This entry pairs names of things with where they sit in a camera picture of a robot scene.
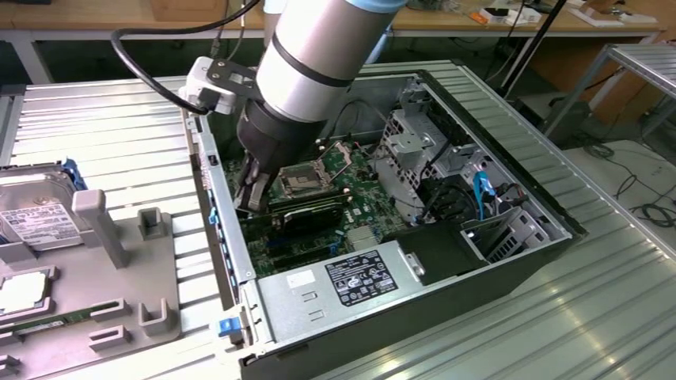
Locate metal socket cover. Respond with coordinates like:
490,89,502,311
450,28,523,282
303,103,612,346
315,140,366,187

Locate black stand pole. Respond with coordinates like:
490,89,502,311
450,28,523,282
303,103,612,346
499,0,571,100

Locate perforated metal drive cage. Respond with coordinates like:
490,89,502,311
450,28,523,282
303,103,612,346
378,106,466,199

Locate grey power supply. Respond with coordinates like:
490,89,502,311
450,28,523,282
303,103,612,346
256,241,427,344

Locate silver hard drive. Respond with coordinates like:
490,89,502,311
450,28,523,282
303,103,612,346
0,158,90,254

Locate green motherboard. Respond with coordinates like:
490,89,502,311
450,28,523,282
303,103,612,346
224,146,419,278

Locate long black expansion slot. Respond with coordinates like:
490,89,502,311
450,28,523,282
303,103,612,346
272,253,328,272

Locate blue case latch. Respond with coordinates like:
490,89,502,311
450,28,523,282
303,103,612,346
216,316,243,337

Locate black camera cable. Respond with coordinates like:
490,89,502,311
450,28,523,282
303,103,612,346
110,0,263,116

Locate aluminium frame shelf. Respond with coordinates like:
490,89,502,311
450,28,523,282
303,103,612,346
542,42,676,138

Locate silver CPU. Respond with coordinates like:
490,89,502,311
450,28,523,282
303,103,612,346
0,272,48,312

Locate blue wire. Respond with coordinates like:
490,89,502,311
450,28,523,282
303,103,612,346
475,169,500,222

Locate black Nvidia graphics card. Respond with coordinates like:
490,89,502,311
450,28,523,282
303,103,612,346
240,205,348,241

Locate black camera bracket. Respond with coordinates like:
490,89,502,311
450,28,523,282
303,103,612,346
204,59,262,98

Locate CPU socket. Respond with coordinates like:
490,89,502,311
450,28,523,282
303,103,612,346
278,161,334,199

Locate black box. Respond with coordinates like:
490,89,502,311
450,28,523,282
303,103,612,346
515,93,592,147

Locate silver finned heatsink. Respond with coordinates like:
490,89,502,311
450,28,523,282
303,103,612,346
348,227,382,245

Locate black cable coil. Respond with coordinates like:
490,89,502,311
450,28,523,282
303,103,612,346
642,203,676,229

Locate grey parts rack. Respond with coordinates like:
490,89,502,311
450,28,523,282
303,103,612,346
0,188,184,380

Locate metal disk bay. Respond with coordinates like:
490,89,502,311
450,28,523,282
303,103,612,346
462,205,559,264

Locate green RAM stick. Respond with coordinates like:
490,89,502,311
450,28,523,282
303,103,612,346
272,196,351,213
0,306,115,337

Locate long wooden desk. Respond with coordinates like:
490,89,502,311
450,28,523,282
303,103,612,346
0,0,668,44

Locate black open PC case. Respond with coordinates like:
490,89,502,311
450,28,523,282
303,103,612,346
184,69,591,380

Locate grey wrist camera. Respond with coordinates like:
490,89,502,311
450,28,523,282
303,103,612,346
178,56,238,116

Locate brown wooden cabinet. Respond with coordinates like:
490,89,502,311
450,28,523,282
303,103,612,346
527,37,662,124

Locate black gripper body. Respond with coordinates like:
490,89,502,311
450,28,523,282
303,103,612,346
236,101,330,175

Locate black wire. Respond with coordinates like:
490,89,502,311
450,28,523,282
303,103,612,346
338,99,398,144

